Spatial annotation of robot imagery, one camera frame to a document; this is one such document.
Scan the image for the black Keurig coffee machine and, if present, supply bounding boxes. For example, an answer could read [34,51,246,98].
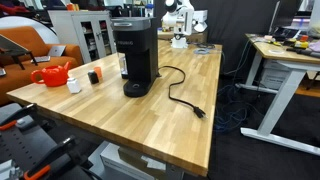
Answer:
[110,17,160,99]

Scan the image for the small orange cup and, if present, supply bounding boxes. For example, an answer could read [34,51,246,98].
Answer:
[93,66,103,80]

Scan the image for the small black orange object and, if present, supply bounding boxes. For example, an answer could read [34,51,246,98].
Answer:
[87,70,100,85]

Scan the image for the white box under table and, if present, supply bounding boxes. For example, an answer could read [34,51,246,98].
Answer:
[99,142,168,180]

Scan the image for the red plastic watering can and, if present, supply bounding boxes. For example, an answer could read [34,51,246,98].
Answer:
[30,61,72,88]

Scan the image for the white storage box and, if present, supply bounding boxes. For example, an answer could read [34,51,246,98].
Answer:
[259,59,292,91]

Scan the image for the silver laptop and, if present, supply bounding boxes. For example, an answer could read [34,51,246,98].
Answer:
[30,45,67,64]

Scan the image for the grey cabinet with glass doors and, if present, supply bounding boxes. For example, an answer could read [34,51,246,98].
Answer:
[47,9,118,65]

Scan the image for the white tape roll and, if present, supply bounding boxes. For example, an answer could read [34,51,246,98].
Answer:
[268,48,285,56]

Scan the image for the wooden desk with white legs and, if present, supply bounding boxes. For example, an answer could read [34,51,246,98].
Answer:
[234,32,320,157]

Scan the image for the orange sofa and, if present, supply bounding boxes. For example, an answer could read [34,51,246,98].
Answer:
[0,26,84,107]

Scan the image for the black monitor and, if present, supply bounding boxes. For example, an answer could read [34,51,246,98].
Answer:
[268,0,303,34]

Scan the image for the black perforated plate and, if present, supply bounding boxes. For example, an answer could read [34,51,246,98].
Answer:
[0,124,59,180]

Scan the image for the black laptop stand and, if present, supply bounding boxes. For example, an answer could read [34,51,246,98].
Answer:
[0,34,39,71]

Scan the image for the black power cord with plug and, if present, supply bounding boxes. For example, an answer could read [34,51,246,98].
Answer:
[156,65,208,120]

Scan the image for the coiled grey cable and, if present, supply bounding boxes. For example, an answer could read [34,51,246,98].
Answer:
[193,47,212,56]

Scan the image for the blue floor cables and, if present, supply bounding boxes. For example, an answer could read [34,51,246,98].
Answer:
[213,83,266,135]

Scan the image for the black clamp with orange handle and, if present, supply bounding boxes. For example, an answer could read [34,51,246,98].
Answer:
[22,134,81,180]
[0,102,39,132]

